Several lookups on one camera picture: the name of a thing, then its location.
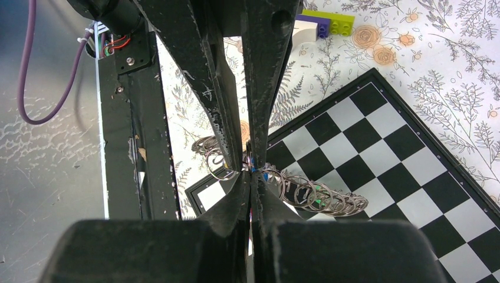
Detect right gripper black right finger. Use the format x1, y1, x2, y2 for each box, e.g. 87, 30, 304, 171
250, 172, 446, 282

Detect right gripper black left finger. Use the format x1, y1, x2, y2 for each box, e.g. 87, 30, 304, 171
40, 172, 250, 282

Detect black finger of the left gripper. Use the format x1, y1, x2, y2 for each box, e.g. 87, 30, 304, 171
241, 0, 301, 169
135, 1, 242, 172

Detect green key tag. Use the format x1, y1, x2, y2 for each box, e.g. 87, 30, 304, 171
315, 185, 330, 208

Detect metal keyring disc with rings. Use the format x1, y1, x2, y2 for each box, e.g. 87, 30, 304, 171
192, 136, 369, 217

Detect blue key tag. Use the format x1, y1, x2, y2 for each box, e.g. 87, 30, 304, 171
249, 157, 269, 182

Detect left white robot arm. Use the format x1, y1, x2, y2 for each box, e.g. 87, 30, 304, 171
71, 1, 302, 171

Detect green purple white toy bricks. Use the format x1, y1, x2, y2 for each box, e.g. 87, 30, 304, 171
295, 9, 355, 39

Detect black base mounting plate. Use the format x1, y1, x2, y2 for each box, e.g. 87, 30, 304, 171
97, 24, 181, 221

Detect black white chessboard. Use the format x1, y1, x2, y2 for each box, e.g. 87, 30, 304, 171
184, 68, 500, 283

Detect floral patterned table mat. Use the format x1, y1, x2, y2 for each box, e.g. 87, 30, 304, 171
156, 0, 500, 219

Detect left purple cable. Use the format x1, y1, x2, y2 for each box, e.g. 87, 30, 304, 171
17, 0, 93, 126

